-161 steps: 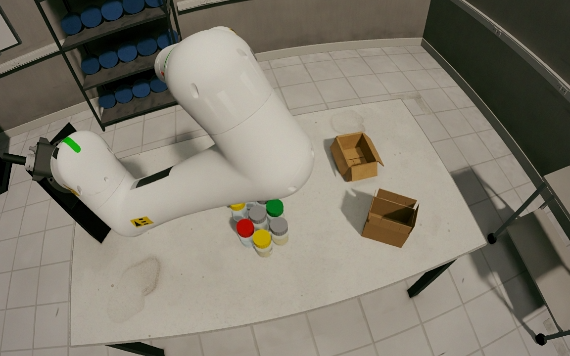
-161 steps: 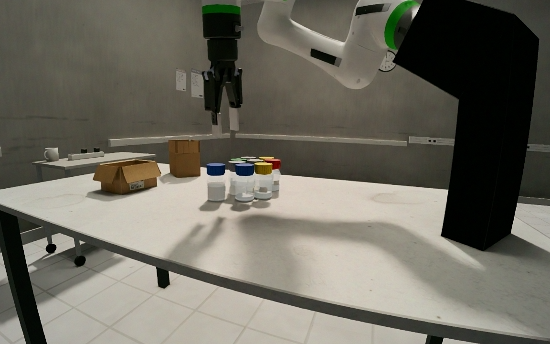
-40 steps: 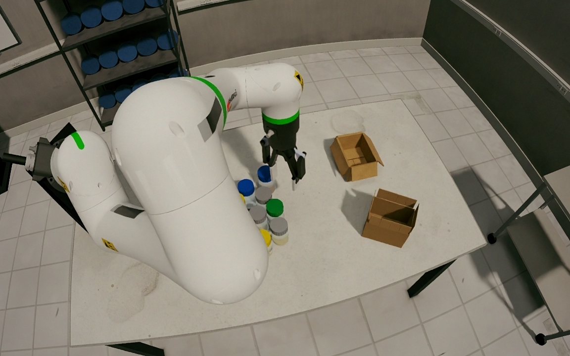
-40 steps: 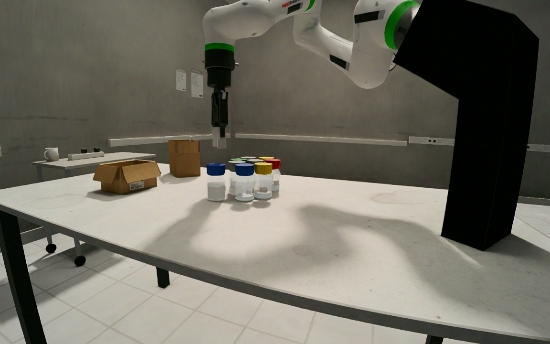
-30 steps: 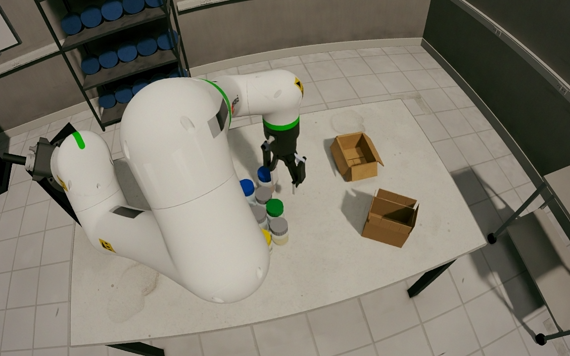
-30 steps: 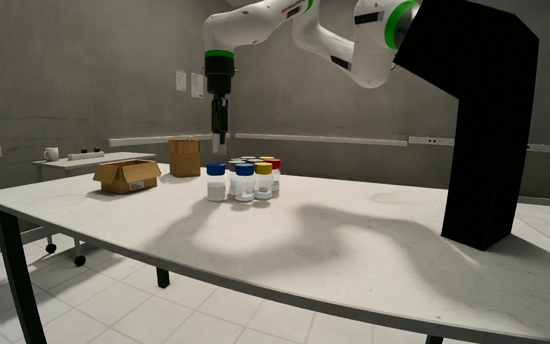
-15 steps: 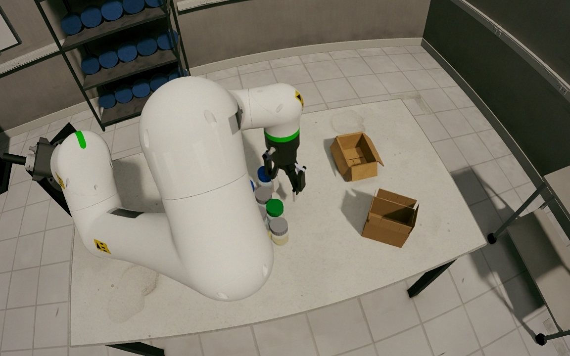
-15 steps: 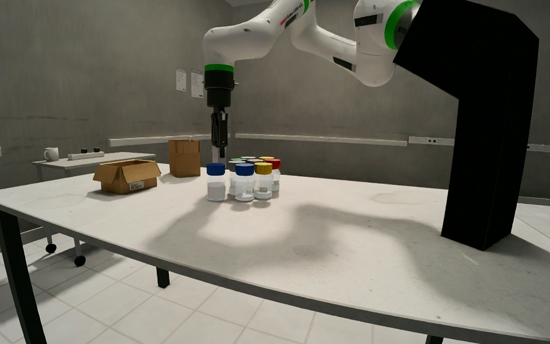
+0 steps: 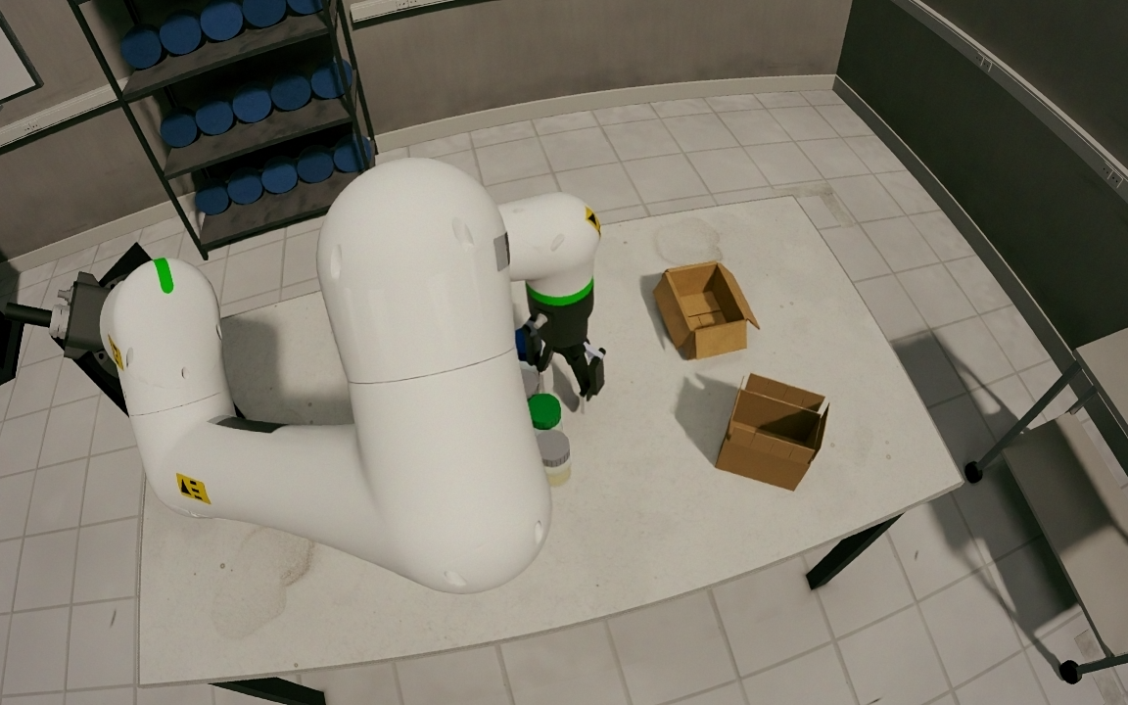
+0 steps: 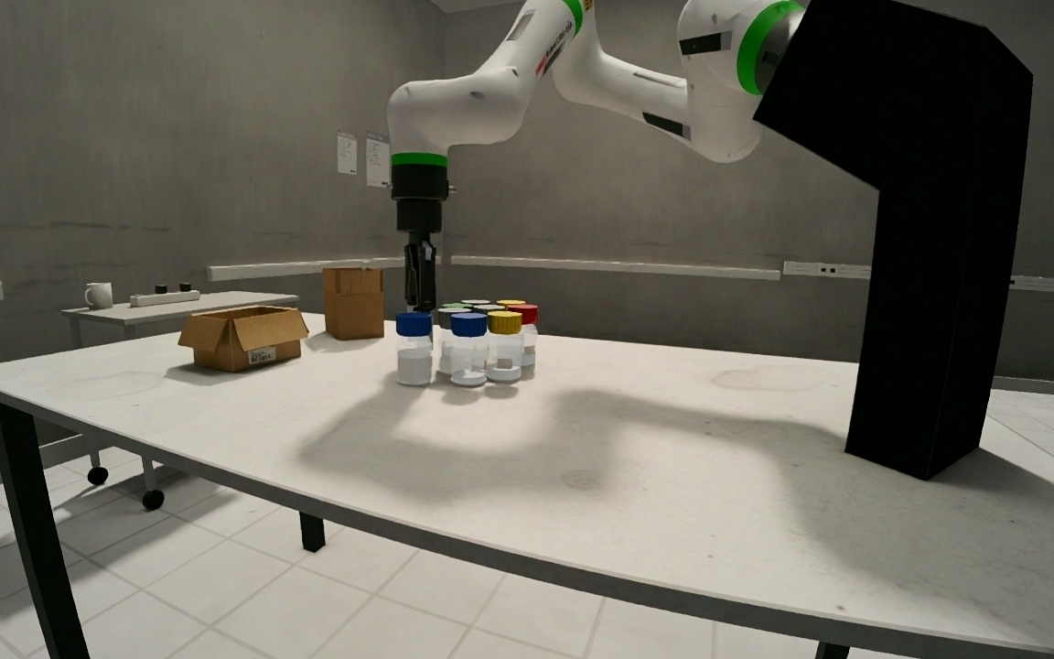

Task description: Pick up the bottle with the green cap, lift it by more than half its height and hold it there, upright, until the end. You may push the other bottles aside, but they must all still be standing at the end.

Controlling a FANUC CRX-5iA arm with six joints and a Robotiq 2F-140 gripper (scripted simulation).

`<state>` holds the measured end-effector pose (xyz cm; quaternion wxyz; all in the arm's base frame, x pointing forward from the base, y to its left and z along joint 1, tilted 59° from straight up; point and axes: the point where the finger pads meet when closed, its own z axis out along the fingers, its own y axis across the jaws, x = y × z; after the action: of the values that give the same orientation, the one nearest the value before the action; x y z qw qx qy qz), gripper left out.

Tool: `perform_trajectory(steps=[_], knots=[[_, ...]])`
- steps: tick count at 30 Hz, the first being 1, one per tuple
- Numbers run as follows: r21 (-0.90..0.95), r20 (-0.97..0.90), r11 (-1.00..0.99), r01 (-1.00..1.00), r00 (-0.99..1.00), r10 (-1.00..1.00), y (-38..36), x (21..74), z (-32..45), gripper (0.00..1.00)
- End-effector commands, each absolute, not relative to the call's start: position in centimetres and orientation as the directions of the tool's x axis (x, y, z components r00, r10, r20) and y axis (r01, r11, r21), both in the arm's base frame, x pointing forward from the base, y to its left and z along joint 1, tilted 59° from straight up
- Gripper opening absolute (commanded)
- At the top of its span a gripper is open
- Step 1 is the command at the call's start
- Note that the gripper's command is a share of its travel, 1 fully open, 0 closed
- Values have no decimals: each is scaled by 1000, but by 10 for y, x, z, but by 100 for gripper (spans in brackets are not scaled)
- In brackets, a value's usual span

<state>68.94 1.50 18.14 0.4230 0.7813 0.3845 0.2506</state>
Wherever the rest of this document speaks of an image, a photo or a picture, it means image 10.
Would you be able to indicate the bottle with red cap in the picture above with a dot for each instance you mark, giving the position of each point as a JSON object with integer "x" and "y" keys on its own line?
{"x": 529, "y": 333}

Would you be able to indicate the white bottle with dark blue cap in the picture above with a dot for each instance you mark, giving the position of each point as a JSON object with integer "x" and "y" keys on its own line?
{"x": 414, "y": 349}

